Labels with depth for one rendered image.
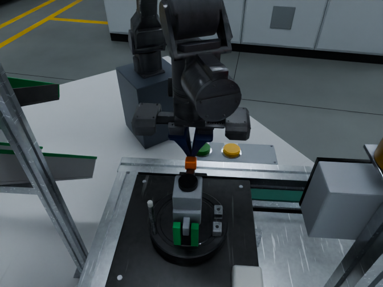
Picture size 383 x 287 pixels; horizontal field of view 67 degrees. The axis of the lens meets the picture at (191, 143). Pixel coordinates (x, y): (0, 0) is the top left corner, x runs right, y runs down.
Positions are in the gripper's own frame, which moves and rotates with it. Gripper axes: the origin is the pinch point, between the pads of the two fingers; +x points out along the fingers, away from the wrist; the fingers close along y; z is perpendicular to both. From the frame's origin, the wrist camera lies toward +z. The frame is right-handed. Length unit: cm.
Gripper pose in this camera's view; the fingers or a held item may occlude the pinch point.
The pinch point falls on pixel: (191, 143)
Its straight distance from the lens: 51.1
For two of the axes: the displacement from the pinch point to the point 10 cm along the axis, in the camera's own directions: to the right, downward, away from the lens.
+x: 0.0, 7.5, 6.6
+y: -10.0, -0.5, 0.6
